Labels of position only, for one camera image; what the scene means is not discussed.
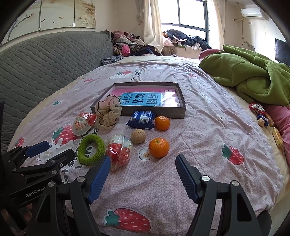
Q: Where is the green fuzzy scrunchie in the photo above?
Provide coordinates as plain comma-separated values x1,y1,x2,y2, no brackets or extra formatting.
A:
78,134,105,166

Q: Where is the red toy ball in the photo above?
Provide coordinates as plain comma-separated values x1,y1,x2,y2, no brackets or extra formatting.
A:
106,135,133,172

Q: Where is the white red toy egg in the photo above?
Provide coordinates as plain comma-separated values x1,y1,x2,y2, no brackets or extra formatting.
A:
72,112,97,136

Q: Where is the brown walnut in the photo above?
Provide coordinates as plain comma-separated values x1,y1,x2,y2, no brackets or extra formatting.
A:
130,129,146,144

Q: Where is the beige sheer scrunchie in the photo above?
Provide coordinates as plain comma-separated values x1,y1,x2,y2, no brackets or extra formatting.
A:
95,94,122,130

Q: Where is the blue snack packet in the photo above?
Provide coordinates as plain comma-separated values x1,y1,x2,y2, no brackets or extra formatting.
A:
126,111,156,130

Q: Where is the orange tangerine with stem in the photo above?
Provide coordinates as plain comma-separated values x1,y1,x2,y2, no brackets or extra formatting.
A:
154,115,171,131

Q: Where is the person's left hand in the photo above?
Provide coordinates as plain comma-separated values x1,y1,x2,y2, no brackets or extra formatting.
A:
1,203,32,235

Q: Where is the grey quilted headboard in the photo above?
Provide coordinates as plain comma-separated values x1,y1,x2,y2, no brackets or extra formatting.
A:
1,30,113,153

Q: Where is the yellow biscuit packet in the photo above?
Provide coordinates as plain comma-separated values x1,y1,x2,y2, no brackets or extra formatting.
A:
272,127,284,149

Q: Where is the small blue doll toy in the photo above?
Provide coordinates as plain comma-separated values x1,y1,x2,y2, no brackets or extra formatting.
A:
257,114,269,127

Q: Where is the pink strawberry print bedsheet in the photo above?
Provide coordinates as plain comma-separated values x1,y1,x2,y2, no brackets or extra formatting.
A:
9,56,284,235

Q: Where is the red silver snack wrapper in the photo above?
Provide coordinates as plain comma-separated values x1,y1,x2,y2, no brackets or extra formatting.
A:
249,102,266,115

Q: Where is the grey cardboard box tray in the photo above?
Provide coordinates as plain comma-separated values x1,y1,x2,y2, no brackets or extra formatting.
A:
90,82,186,119

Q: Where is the green fleece blanket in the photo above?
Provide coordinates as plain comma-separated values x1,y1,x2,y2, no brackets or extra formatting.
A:
199,45,289,107

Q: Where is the clothes pile beside bed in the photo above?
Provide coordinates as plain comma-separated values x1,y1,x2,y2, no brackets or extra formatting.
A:
111,30,163,57

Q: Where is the pink pillow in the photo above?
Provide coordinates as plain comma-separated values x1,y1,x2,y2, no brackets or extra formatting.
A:
199,49,223,61

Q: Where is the black television screen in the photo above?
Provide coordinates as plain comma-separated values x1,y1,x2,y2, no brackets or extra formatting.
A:
275,39,290,66

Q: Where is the clothes pile on windowsill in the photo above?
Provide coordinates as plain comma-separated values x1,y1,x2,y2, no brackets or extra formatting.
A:
162,29,211,51

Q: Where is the beige curtain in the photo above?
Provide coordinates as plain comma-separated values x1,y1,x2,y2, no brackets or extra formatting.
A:
136,0,164,53
213,0,226,49

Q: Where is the white air conditioner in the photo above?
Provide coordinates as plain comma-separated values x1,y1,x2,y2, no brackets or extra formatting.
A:
240,8,264,18

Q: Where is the right beige curtain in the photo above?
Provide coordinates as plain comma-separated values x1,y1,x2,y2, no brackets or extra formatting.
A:
213,0,226,49

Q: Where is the floral wall painting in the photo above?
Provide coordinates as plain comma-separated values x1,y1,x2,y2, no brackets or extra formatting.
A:
1,0,96,45

